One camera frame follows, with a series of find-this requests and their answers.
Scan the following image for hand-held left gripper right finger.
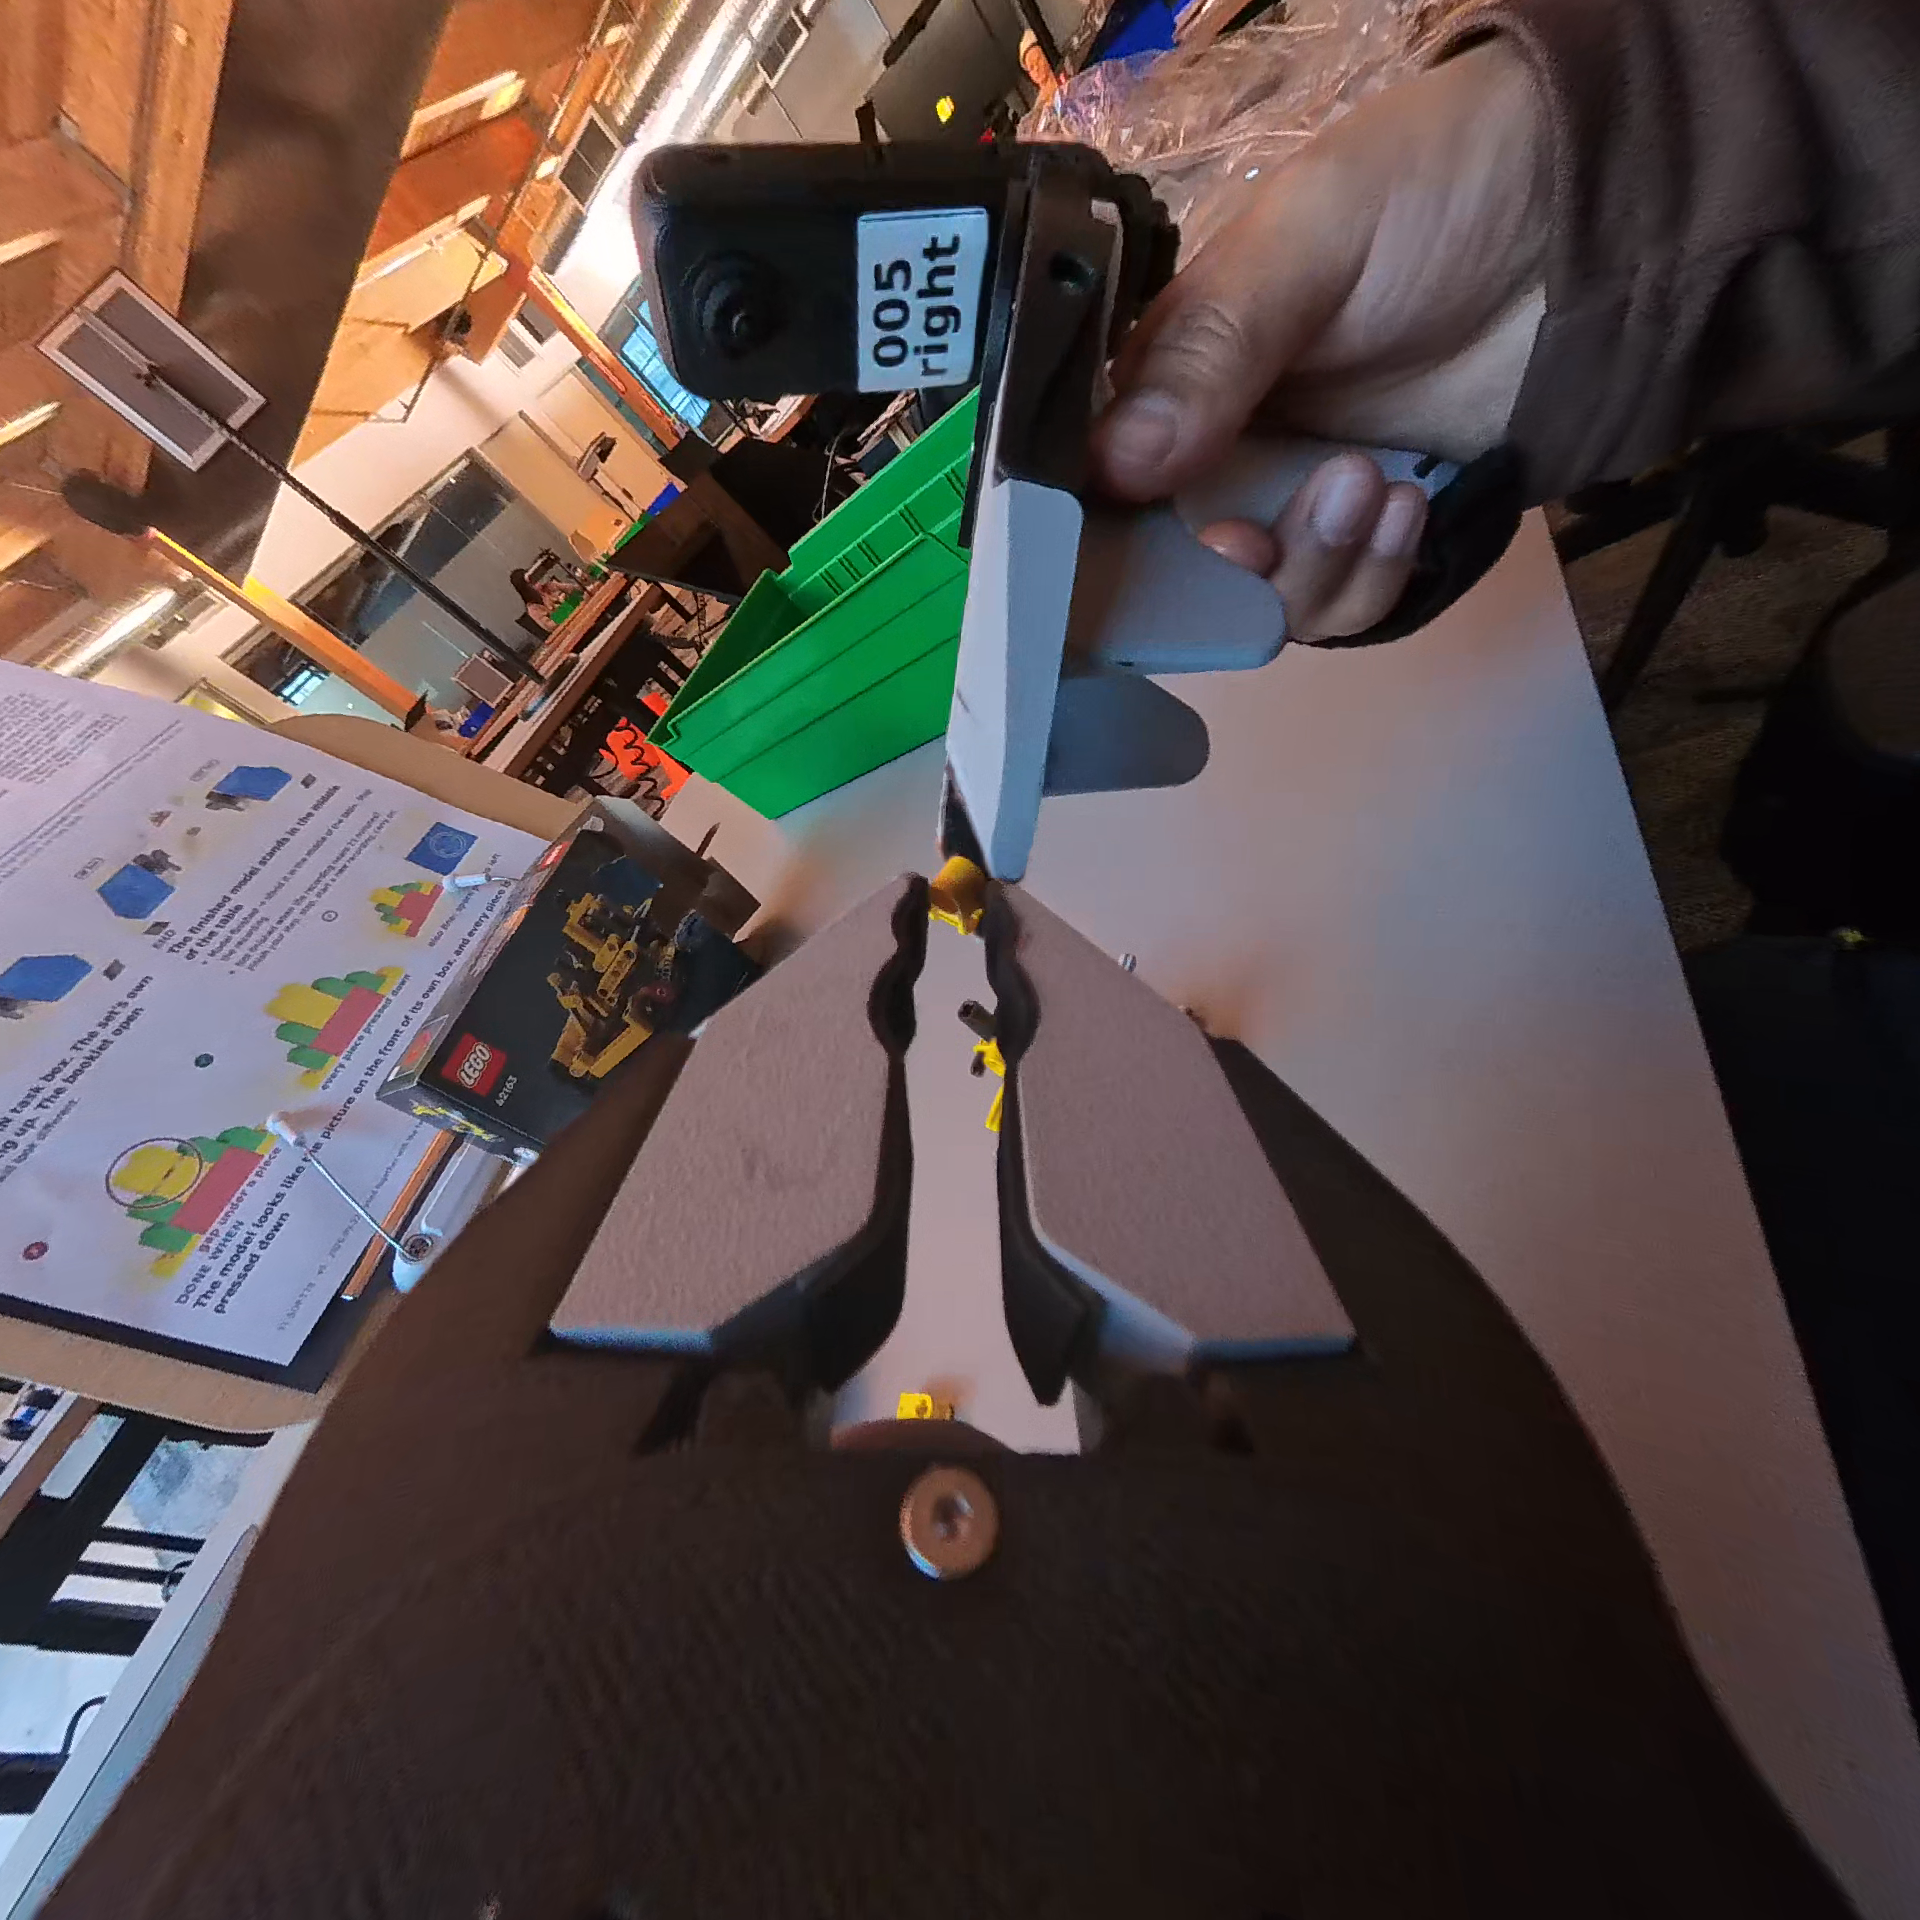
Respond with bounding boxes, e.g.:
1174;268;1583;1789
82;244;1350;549
975;883;1364;1411

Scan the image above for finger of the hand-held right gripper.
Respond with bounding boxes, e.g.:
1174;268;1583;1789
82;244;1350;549
938;475;1086;888
1045;670;1212;800

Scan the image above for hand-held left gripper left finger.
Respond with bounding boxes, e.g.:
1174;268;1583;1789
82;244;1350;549
546;874;925;1391

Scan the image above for yellow lego vehicle model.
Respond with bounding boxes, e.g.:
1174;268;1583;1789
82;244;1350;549
960;995;1016;1137

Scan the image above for black lego set box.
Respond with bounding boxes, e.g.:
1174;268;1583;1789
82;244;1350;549
375;823;763;1161

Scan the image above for person's right hand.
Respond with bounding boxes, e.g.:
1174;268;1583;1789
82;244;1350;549
1086;44;1562;648

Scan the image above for stacked green plastic bins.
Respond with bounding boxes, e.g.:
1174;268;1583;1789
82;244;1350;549
644;386;996;824

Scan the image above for wooden workbench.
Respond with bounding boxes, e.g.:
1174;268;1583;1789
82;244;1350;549
456;577;671;790

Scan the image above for clear plastic bags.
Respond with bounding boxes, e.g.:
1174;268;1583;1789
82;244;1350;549
1034;0;1503;204

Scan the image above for thin black pole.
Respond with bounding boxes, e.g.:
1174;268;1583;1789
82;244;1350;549
135;361;546;684

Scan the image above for brown document holder board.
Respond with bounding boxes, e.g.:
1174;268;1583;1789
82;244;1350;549
0;713;606;1431

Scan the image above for printed instruction sheet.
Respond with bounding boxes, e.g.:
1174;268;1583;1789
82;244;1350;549
0;660;553;1371

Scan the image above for hanging ceiling light panel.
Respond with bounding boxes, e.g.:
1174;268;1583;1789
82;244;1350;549
37;270;269;475

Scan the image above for black office chair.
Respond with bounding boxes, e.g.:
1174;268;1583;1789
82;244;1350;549
1552;427;1920;940

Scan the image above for white wire page clip stand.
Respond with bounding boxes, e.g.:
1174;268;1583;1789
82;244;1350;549
266;1106;513;1297

